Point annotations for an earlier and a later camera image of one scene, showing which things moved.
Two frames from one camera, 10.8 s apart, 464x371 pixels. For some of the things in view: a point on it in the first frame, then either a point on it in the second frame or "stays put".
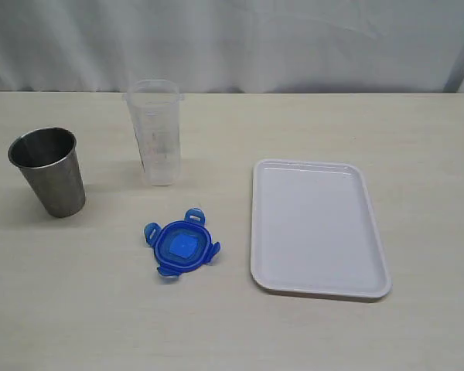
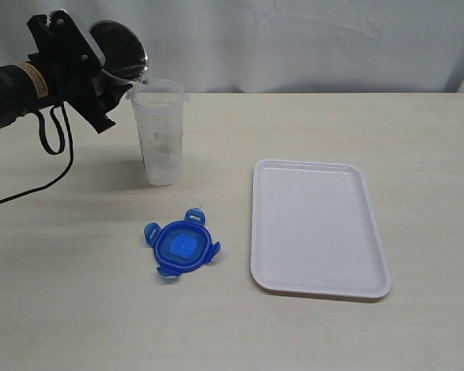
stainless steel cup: x=49 y=158 to x=122 y=51
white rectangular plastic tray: x=314 y=230 stays put
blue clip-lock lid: x=181 y=246 stays put
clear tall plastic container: x=154 y=107 stays put
